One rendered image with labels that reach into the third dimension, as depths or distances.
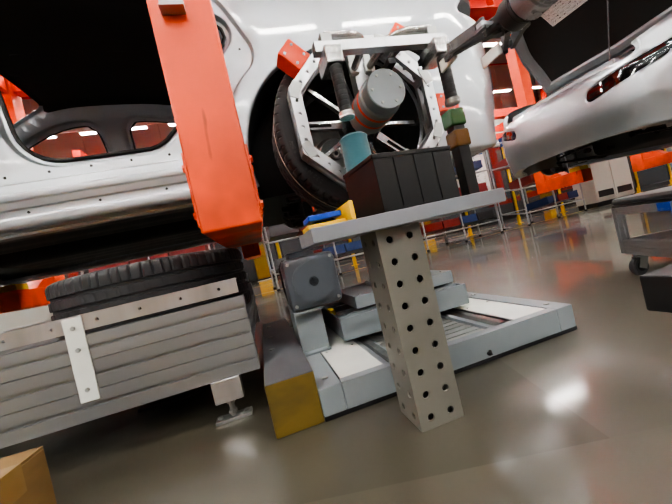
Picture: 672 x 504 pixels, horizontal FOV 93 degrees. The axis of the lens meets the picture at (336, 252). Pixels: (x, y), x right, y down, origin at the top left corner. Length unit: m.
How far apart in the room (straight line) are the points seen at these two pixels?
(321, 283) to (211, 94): 0.62
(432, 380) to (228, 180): 0.69
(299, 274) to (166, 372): 0.45
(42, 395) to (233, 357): 0.46
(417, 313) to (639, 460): 0.38
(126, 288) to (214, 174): 0.45
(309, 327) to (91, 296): 0.66
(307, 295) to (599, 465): 0.75
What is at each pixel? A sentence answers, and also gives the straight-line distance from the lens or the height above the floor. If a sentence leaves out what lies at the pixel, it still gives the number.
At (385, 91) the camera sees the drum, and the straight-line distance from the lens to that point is 1.10.
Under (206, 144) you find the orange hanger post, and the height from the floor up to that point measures 0.75.
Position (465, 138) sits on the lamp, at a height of 0.58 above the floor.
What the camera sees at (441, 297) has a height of 0.14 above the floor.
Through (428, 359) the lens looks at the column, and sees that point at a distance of 0.72.
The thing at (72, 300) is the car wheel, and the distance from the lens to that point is 1.23.
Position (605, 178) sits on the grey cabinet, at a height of 0.57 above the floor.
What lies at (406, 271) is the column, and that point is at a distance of 0.67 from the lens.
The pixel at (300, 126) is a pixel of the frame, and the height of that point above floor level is 0.83.
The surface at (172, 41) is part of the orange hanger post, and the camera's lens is 1.08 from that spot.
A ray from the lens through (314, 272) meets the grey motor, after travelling 1.04.
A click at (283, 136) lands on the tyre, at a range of 1.21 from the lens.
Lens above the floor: 0.40
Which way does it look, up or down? level
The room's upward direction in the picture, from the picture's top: 13 degrees counter-clockwise
